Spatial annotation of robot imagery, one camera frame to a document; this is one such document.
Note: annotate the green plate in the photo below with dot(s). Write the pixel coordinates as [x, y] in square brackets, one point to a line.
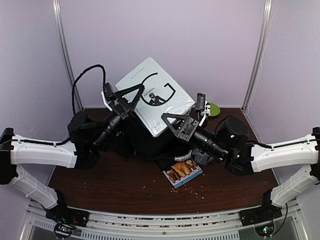
[214, 110]

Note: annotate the left aluminium frame post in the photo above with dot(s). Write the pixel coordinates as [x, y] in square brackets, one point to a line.
[56, 4]

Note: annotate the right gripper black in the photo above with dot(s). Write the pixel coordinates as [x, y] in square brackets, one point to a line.
[187, 128]

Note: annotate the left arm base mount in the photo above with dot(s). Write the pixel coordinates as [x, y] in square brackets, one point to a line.
[65, 226]

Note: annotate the right aluminium frame post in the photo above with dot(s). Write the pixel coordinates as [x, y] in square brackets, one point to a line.
[260, 51]

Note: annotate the grey book letter G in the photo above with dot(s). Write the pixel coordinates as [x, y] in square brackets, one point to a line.
[162, 94]

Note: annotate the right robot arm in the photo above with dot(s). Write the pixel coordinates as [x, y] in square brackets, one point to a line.
[230, 144]

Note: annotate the black backpack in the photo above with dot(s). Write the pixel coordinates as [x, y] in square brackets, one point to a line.
[165, 149]

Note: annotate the dog picture book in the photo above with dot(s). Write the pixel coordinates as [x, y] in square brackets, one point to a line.
[182, 172]

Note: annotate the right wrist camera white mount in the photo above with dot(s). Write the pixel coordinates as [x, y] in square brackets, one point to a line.
[202, 108]

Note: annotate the front aluminium rail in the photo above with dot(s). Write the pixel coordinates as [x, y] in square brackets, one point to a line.
[220, 225]

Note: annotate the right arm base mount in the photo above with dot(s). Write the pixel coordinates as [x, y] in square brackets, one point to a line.
[262, 220]

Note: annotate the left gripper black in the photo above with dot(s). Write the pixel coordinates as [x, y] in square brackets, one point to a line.
[125, 109]

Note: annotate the aluminium frame post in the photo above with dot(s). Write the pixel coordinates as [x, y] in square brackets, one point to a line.
[56, 4]
[260, 51]

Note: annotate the grey cloth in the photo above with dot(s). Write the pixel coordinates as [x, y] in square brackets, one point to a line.
[201, 158]

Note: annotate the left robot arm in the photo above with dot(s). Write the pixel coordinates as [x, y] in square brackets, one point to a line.
[81, 150]

